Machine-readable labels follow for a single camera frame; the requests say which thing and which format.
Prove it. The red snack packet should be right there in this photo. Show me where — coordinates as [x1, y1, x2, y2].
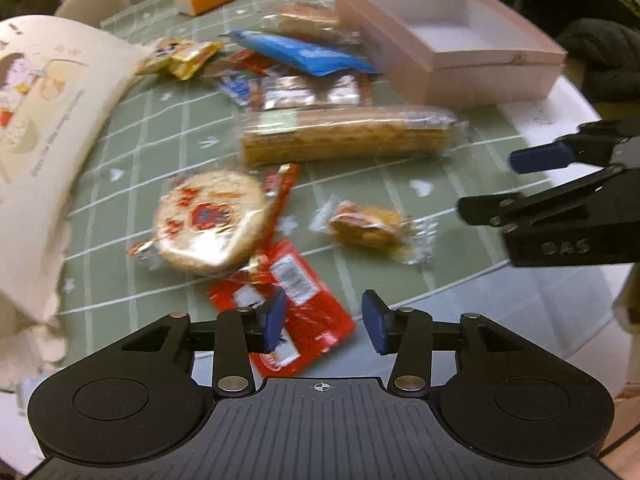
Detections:
[207, 164, 356, 377]

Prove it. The round bread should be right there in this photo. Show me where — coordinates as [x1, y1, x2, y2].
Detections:
[260, 2, 360, 46]

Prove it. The beige chair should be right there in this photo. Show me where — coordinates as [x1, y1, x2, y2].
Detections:
[54, 0, 131, 28]

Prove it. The small orange candy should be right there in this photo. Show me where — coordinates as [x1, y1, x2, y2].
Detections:
[309, 195, 437, 266]

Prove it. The long cracker pack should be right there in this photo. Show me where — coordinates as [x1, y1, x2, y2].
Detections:
[238, 105, 472, 167]

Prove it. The pink cardboard box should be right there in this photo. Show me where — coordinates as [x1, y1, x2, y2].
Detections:
[335, 0, 566, 108]

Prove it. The round rice cracker pack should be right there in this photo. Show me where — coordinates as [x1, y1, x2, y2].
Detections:
[128, 169, 268, 275]

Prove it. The cream cartoon food cover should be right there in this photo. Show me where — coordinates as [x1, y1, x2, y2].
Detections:
[0, 15, 148, 391]

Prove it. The blue snack bag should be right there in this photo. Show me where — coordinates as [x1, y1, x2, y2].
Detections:
[228, 29, 378, 77]

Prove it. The yellow snack packet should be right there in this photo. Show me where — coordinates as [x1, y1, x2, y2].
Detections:
[136, 37, 226, 81]

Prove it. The green checked tablecloth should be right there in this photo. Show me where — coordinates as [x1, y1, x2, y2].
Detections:
[56, 0, 551, 369]

